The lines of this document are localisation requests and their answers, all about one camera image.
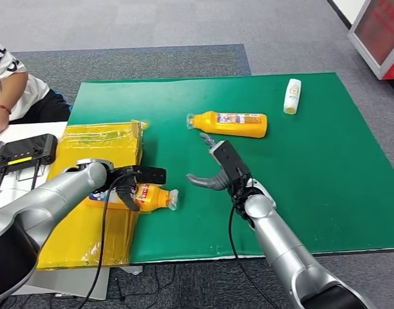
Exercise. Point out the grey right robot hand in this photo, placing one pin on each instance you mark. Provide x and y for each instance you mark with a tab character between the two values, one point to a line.
209	182

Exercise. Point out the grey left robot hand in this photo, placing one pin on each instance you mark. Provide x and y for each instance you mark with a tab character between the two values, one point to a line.
125	192

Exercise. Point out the orange bottle with clear cap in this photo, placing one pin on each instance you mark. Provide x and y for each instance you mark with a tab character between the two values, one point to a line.
155	198
235	125

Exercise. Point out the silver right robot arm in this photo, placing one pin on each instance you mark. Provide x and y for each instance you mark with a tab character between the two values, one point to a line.
287	251

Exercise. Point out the person's forearm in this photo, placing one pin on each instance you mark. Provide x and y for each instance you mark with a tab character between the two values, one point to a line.
10	91

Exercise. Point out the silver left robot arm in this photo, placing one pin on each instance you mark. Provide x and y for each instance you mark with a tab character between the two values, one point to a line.
39	213

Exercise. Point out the small white bottle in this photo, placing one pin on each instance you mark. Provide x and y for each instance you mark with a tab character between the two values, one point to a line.
292	96

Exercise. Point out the yellow taped box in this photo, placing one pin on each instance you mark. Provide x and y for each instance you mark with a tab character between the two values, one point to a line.
84	239

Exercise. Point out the green table mat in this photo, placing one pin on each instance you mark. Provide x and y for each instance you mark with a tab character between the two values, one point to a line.
280	170

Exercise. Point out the grey flat panel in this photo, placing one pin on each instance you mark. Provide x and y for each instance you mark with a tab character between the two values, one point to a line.
87	283

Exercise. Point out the black controller with antennas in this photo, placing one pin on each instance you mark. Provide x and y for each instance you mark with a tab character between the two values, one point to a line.
26	152

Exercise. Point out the red and white cabinet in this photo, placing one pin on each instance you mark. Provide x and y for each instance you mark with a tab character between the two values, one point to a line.
380	34

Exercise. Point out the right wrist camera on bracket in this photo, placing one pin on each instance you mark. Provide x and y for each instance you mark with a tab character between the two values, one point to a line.
230	162

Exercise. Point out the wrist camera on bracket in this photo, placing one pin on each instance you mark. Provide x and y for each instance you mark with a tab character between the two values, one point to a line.
230	162
152	175

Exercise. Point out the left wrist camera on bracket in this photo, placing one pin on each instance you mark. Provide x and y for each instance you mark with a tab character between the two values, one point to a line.
152	175

